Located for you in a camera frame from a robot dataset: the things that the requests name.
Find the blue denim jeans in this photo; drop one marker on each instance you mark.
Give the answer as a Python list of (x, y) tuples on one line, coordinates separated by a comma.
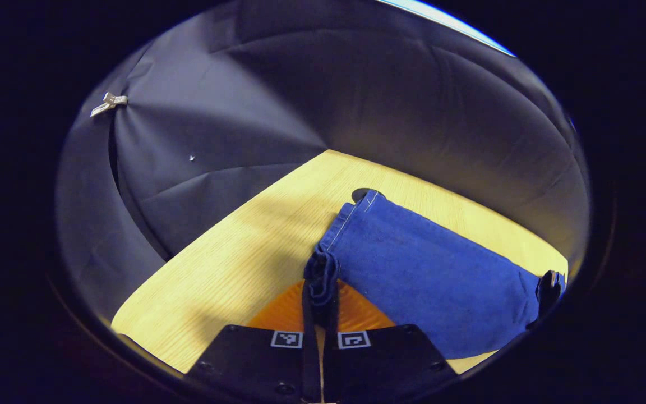
[(429, 275)]

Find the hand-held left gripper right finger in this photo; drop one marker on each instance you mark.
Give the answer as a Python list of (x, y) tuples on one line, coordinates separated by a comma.
[(330, 359)]

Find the black backdrop cloth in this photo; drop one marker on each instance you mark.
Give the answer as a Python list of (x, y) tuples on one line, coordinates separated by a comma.
[(300, 84)]

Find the white metal clip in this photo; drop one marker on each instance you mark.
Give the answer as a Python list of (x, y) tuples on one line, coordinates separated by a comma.
[(109, 103)]

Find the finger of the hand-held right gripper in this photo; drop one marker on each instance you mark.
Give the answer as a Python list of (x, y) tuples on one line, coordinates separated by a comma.
[(547, 292)]

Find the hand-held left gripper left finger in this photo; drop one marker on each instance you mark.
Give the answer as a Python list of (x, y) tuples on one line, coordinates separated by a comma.
[(310, 359)]

